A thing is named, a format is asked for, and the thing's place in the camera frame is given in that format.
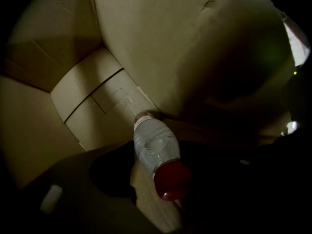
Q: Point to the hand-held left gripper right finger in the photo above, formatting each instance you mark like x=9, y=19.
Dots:
x=231, y=191

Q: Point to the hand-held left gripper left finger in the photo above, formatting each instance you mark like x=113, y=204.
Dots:
x=97, y=199

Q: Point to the plastic drink bottle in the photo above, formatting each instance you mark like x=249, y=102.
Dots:
x=156, y=142

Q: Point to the brown cardboard box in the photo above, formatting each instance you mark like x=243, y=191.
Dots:
x=170, y=45

